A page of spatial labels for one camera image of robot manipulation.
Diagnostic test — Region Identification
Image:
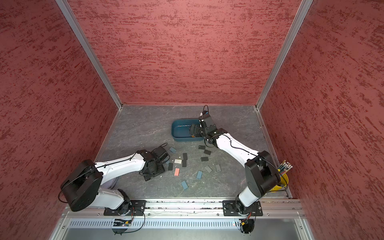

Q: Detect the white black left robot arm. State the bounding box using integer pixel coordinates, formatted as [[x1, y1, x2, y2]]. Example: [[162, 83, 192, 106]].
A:
[[58, 147, 170, 215]]

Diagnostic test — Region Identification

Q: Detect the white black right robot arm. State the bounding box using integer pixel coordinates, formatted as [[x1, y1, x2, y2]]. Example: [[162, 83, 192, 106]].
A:
[[189, 122, 281, 215]]

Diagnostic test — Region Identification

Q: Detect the teal plastic storage box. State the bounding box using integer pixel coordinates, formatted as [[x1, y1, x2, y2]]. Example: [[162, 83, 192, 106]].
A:
[[171, 119, 204, 142]]

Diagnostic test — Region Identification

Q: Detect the black eraser left centre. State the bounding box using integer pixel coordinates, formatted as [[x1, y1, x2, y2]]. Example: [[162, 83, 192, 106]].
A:
[[168, 163, 174, 171]]

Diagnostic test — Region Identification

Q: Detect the pink eraser centre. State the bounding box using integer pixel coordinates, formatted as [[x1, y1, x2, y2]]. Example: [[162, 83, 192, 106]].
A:
[[174, 168, 180, 177]]

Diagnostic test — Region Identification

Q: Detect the blue eraser front right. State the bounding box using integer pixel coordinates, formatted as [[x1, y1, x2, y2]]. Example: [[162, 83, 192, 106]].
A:
[[197, 171, 203, 180]]

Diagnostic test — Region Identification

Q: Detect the yellow pencil cup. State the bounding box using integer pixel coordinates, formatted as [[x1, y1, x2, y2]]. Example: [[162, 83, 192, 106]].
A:
[[270, 173, 289, 193]]

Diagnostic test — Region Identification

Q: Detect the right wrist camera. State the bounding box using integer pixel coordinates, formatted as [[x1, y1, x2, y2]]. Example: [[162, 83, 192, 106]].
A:
[[199, 110, 214, 129]]

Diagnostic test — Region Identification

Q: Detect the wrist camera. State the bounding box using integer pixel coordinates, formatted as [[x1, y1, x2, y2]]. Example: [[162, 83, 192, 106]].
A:
[[152, 143, 170, 165], [199, 110, 214, 129]]

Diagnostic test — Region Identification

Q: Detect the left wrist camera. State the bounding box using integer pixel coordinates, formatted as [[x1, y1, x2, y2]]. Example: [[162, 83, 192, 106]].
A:
[[152, 143, 170, 165]]

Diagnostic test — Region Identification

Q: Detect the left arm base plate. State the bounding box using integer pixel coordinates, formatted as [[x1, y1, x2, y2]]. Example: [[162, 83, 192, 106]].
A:
[[104, 200, 147, 217]]

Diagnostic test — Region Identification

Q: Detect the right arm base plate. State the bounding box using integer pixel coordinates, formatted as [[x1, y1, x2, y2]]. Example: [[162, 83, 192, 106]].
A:
[[222, 200, 263, 217]]

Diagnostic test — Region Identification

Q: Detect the aluminium front rail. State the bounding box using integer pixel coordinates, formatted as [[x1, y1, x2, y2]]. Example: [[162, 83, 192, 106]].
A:
[[61, 197, 305, 219]]

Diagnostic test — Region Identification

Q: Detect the left corner aluminium post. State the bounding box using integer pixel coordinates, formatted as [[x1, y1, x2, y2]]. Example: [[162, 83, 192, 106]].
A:
[[56, 0, 123, 111]]

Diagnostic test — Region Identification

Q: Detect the corner aluminium post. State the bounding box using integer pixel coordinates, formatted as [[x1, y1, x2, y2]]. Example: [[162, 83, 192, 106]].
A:
[[56, 0, 123, 111], [255, 0, 313, 112]]

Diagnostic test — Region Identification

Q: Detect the right corner aluminium post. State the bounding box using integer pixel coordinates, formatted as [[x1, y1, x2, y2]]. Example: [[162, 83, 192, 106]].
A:
[[255, 0, 313, 112]]

